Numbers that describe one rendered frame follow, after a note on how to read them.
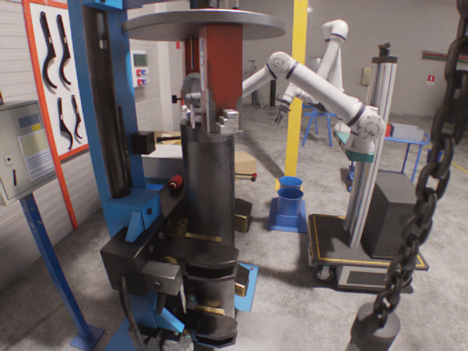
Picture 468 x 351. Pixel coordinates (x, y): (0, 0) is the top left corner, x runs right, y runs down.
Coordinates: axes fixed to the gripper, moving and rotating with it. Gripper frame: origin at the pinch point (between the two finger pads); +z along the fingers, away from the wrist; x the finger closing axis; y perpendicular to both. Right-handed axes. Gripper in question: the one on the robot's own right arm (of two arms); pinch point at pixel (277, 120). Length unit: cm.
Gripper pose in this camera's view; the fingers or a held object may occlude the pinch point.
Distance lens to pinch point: 213.3
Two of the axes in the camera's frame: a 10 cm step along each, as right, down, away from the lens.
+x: 0.3, -2.9, 9.6
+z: -4.1, 8.7, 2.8
